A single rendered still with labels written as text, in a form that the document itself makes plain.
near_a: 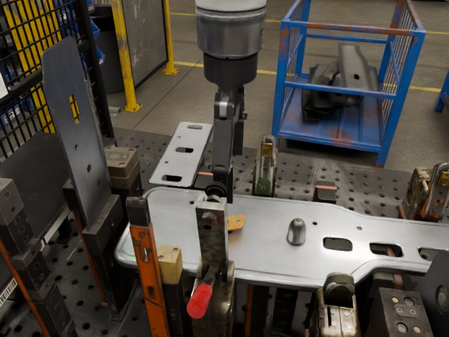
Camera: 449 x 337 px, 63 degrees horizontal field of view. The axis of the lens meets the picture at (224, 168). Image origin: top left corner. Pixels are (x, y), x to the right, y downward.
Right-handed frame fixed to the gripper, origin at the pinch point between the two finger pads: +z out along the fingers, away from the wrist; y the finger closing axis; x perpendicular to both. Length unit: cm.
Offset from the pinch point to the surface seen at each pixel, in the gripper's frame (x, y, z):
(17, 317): 50, -7, 44
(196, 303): 0.0, -25.9, -0.1
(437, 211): -40.8, 11.2, 13.9
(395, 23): -98, 282, 43
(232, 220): -0.5, 0.5, 12.2
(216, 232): -0.6, -16.7, -2.3
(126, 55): 119, 234, 65
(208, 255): 0.6, -15.9, 3.3
